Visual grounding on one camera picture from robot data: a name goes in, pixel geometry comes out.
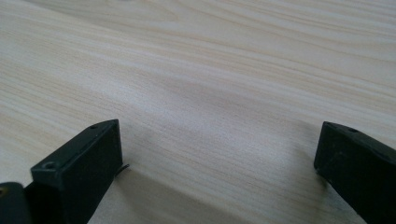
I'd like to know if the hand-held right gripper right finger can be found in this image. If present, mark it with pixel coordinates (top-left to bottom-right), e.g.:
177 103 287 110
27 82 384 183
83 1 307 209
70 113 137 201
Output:
313 120 396 224

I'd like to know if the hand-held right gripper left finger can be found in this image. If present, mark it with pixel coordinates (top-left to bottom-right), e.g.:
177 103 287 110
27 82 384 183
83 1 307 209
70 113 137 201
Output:
30 119 124 224

